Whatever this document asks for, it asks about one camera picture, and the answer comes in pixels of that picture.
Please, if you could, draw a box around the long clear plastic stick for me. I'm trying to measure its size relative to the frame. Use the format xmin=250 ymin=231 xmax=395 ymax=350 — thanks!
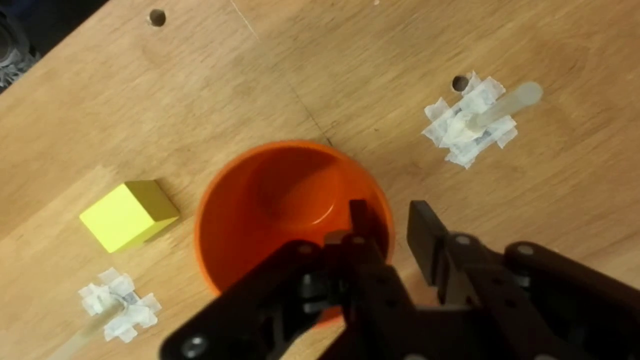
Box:
xmin=48 ymin=307 xmax=117 ymax=360

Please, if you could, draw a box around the short clear plastic stick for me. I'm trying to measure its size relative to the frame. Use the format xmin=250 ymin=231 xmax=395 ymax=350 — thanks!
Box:
xmin=466 ymin=80 xmax=545 ymax=132

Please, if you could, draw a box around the clear plastic piece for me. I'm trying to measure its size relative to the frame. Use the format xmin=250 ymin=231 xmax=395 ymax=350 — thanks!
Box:
xmin=419 ymin=70 xmax=520 ymax=170
xmin=76 ymin=267 xmax=163 ymax=347

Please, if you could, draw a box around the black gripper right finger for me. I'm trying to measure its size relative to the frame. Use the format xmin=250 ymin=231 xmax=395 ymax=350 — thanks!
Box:
xmin=406 ymin=198 xmax=640 ymax=360

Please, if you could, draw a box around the yellow wooden block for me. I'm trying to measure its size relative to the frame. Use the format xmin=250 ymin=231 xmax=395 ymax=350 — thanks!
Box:
xmin=77 ymin=178 xmax=181 ymax=257

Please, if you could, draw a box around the orange plastic cup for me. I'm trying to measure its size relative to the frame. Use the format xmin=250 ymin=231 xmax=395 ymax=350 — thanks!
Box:
xmin=192 ymin=138 xmax=395 ymax=323

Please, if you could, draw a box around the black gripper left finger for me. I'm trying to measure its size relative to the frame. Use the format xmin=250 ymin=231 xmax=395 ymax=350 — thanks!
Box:
xmin=158 ymin=198 xmax=427 ymax=360

